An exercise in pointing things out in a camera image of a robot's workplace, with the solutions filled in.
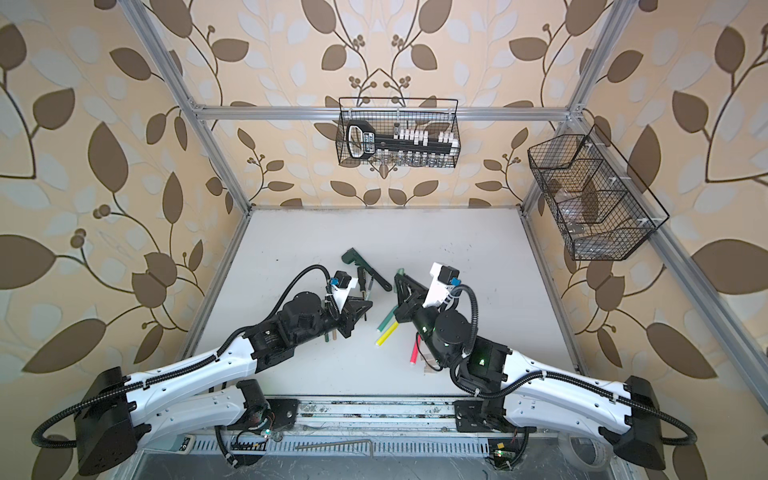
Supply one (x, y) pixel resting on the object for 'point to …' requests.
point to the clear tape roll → (584, 451)
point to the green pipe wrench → (353, 257)
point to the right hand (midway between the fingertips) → (398, 282)
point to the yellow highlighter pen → (385, 335)
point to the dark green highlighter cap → (401, 271)
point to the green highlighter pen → (387, 317)
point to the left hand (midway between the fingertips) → (372, 301)
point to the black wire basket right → (604, 208)
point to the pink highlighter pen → (414, 352)
